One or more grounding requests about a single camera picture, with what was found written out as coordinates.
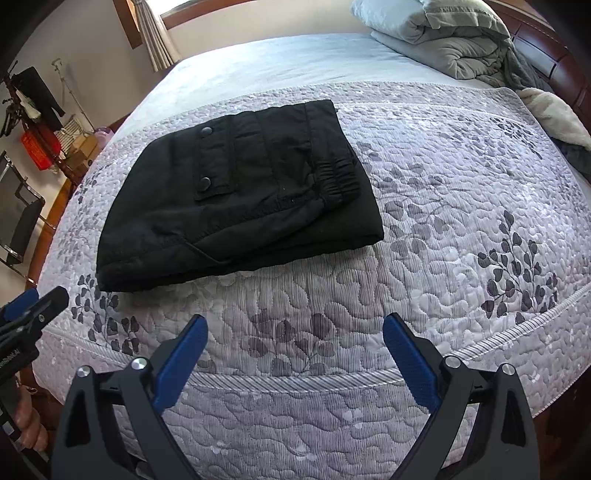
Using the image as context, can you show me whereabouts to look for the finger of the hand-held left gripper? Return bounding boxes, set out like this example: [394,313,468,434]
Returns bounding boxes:
[0,288,40,322]
[0,286,70,344]

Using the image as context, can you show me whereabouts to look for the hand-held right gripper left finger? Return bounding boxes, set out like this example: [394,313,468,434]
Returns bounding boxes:
[51,315,209,480]

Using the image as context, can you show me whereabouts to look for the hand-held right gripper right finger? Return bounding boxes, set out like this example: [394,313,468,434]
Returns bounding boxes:
[383,313,542,480]

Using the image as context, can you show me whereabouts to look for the black pants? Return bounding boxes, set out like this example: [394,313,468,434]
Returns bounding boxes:
[96,99,385,292]

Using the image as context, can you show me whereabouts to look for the person's left hand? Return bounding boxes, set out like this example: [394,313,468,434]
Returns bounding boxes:
[13,376,49,454]

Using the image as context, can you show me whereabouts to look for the black folding chair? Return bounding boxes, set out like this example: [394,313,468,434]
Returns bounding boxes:
[0,150,47,278]

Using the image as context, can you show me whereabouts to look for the floral quilted bedspread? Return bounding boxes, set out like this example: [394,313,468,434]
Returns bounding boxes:
[34,83,591,480]

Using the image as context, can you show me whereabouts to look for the red bag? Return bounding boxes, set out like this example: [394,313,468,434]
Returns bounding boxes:
[21,127,64,172]

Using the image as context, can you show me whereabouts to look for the cardboard box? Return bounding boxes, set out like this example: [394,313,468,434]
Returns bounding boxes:
[65,134,100,172]

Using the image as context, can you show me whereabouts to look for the coat rack with black jacket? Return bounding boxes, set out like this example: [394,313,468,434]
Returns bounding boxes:
[2,58,66,139]

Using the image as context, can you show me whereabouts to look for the dark grey cloth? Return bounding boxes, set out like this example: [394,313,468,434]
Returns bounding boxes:
[556,137,591,186]

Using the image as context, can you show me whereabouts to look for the beige fleece blanket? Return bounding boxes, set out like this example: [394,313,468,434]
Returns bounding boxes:
[519,87,591,151]

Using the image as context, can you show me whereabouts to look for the beige curtain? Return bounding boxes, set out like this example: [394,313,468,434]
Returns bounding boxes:
[134,0,182,73]

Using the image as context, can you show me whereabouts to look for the grey comforter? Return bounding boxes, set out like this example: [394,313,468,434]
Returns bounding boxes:
[402,0,555,90]

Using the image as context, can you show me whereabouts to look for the light blue bed sheet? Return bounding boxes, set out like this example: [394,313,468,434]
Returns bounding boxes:
[99,32,499,153]

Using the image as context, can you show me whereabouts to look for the light blue pillow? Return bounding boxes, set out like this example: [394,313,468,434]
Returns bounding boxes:
[351,0,445,70]

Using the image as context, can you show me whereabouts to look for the white wire rack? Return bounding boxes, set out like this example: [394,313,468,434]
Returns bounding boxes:
[51,58,96,154]

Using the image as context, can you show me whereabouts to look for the wooden window frame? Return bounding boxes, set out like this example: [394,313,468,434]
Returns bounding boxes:
[113,0,370,49]

